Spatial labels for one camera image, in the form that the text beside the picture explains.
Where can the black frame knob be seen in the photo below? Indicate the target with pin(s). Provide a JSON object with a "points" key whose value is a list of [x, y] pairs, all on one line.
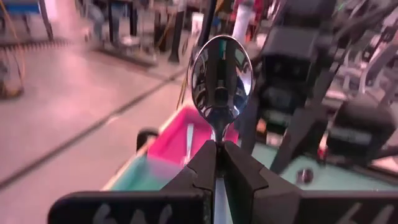
{"points": [[144, 137]]}

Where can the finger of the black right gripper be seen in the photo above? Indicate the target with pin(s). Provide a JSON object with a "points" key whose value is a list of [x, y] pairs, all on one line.
{"points": [[304, 130], [251, 124]]}

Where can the small round metal fitting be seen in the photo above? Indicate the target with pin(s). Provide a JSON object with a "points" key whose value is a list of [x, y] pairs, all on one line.
{"points": [[304, 175]]}

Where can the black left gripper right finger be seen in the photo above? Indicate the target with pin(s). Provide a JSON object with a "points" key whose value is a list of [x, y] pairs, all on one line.
{"points": [[245, 180]]}

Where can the translucent teal plastic bin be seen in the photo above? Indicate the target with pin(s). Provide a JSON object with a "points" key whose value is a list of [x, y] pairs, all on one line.
{"points": [[140, 174]]}

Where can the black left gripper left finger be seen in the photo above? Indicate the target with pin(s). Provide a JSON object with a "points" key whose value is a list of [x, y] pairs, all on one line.
{"points": [[199, 174]]}

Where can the green table mat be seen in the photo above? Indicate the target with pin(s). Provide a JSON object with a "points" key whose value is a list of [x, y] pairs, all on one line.
{"points": [[342, 180]]}

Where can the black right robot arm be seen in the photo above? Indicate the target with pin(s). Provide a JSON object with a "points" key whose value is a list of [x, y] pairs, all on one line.
{"points": [[357, 130]]}

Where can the translucent pink plastic bin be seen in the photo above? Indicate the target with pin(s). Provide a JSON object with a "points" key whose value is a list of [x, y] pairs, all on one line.
{"points": [[174, 137]]}

